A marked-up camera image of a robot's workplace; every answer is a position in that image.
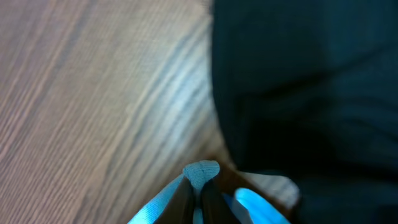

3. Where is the black t-shirt under blue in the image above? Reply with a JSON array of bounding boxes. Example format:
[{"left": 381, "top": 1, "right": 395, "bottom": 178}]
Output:
[{"left": 211, "top": 0, "right": 397, "bottom": 223}]

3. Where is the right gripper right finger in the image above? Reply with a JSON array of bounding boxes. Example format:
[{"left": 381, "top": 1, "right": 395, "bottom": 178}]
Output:
[{"left": 200, "top": 180, "right": 241, "bottom": 224}]

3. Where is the light blue printed t-shirt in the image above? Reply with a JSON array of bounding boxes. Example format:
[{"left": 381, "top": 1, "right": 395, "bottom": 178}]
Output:
[{"left": 127, "top": 160, "right": 292, "bottom": 224}]

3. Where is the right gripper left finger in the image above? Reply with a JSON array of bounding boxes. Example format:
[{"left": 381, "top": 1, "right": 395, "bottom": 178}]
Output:
[{"left": 154, "top": 177, "right": 196, "bottom": 224}]

